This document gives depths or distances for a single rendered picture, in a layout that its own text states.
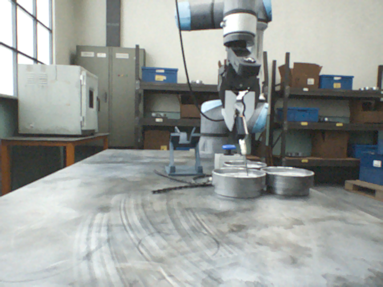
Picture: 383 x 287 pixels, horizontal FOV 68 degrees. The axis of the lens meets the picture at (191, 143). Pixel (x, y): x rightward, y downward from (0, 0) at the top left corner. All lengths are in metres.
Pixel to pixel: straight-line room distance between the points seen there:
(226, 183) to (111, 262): 0.29
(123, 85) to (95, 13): 1.23
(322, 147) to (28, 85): 3.95
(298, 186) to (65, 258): 0.42
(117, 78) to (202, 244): 4.20
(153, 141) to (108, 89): 1.06
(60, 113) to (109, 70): 1.85
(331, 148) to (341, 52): 1.73
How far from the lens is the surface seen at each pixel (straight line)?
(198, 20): 0.81
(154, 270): 0.28
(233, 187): 0.52
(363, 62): 5.80
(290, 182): 0.57
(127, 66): 4.47
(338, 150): 4.87
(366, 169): 4.84
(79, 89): 2.77
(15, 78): 3.33
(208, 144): 1.11
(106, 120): 4.44
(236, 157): 0.80
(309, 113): 4.63
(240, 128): 0.63
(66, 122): 2.79
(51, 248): 0.35
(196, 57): 4.75
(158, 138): 4.07
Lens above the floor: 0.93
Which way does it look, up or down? 4 degrees down
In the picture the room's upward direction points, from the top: 1 degrees clockwise
